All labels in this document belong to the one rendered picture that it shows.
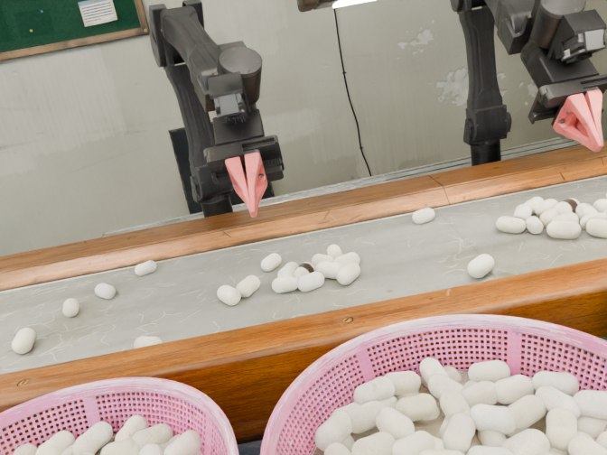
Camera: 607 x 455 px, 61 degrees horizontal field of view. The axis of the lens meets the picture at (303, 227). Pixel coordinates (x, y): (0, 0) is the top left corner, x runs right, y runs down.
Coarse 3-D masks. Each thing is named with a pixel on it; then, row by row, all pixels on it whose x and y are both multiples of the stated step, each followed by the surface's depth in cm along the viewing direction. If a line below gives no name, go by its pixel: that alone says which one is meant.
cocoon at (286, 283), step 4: (284, 276) 61; (288, 276) 61; (292, 276) 61; (276, 280) 61; (280, 280) 61; (284, 280) 61; (288, 280) 60; (292, 280) 60; (296, 280) 61; (272, 284) 61; (276, 284) 60; (280, 284) 60; (284, 284) 60; (288, 284) 60; (292, 284) 60; (296, 284) 61; (272, 288) 61; (276, 288) 61; (280, 288) 60; (284, 288) 60; (288, 288) 60; (292, 288) 61; (280, 292) 61
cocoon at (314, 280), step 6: (306, 276) 60; (312, 276) 60; (318, 276) 60; (300, 282) 60; (306, 282) 60; (312, 282) 60; (318, 282) 60; (300, 288) 60; (306, 288) 60; (312, 288) 60
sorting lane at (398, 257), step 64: (576, 192) 75; (192, 256) 79; (256, 256) 74; (384, 256) 66; (448, 256) 63; (512, 256) 60; (576, 256) 57; (0, 320) 69; (64, 320) 65; (128, 320) 62; (192, 320) 59; (256, 320) 56
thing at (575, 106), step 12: (576, 96) 70; (564, 108) 72; (576, 108) 70; (588, 108) 70; (564, 120) 74; (588, 120) 69; (564, 132) 74; (576, 132) 73; (588, 132) 70; (588, 144) 71; (600, 144) 69
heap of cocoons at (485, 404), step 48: (384, 384) 41; (432, 384) 41; (480, 384) 39; (528, 384) 39; (576, 384) 38; (336, 432) 37; (384, 432) 36; (432, 432) 38; (480, 432) 37; (528, 432) 34; (576, 432) 34
